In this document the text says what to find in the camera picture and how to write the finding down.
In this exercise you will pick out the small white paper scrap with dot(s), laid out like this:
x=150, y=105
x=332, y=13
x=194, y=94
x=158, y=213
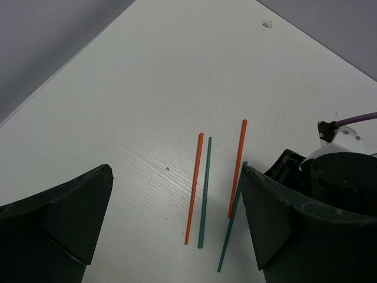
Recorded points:
x=267, y=24

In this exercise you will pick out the orange chopstick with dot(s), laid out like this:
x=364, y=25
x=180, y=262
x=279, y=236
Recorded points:
x=194, y=186
x=237, y=165

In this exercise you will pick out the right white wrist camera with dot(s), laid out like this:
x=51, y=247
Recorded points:
x=335, y=140

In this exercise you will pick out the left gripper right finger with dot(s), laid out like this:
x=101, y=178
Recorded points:
x=298, y=239

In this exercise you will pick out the green chopstick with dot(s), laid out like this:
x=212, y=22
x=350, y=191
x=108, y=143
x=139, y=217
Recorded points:
x=231, y=221
x=205, y=194

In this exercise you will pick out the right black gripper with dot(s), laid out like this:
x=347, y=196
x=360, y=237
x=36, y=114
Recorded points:
x=344, y=180

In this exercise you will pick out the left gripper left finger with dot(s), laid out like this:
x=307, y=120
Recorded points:
x=52, y=236

